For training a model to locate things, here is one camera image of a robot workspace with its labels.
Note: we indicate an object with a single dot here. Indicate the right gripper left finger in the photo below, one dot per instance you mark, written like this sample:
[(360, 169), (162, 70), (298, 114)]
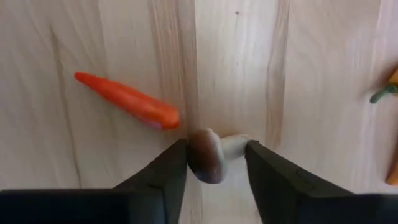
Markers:
[(161, 193)]

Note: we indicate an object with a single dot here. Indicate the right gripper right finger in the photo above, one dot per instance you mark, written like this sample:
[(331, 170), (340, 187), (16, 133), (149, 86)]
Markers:
[(286, 193)]

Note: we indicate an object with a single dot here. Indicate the brown-capped toy mushroom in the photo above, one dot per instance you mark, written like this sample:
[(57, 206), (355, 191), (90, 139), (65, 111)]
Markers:
[(205, 158)]

